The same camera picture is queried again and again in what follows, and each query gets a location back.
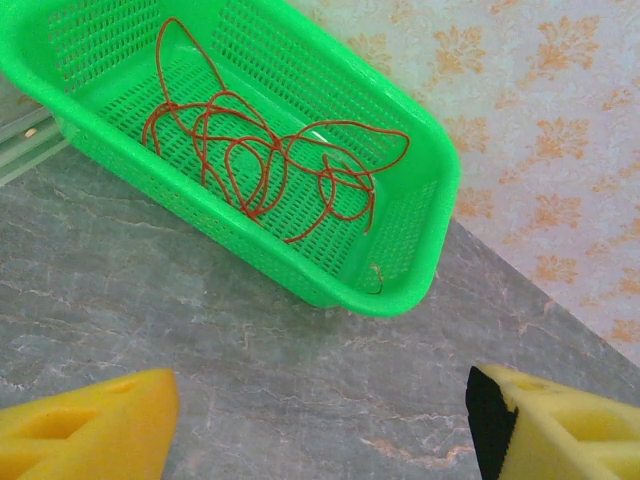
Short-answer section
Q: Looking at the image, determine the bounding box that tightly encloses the thin red cable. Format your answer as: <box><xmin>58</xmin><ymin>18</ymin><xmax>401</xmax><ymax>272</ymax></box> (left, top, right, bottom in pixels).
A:
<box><xmin>192</xmin><ymin>89</ymin><xmax>291</xmax><ymax>221</ymax></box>
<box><xmin>319</xmin><ymin>152</ymin><xmax>377</xmax><ymax>236</ymax></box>
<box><xmin>142</xmin><ymin>17</ymin><xmax>281</xmax><ymax>156</ymax></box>
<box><xmin>279</xmin><ymin>119</ymin><xmax>412</xmax><ymax>246</ymax></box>

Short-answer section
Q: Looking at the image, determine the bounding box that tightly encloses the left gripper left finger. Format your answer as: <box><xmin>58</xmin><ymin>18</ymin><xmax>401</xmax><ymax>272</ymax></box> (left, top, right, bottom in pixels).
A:
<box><xmin>0</xmin><ymin>368</ymin><xmax>180</xmax><ymax>480</ymax></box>

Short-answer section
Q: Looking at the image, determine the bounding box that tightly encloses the green plastic basket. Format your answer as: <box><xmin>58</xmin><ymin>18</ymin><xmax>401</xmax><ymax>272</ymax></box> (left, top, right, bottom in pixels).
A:
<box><xmin>0</xmin><ymin>0</ymin><xmax>461</xmax><ymax>319</ymax></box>

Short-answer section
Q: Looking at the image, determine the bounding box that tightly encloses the aluminium table edge rail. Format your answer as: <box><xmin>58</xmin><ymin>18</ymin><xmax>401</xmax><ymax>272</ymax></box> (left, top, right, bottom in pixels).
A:
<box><xmin>0</xmin><ymin>107</ymin><xmax>69</xmax><ymax>187</ymax></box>

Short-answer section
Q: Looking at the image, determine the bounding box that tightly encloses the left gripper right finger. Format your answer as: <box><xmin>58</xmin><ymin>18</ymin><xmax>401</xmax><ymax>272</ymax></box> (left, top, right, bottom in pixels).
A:
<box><xmin>465</xmin><ymin>363</ymin><xmax>640</xmax><ymax>480</ymax></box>

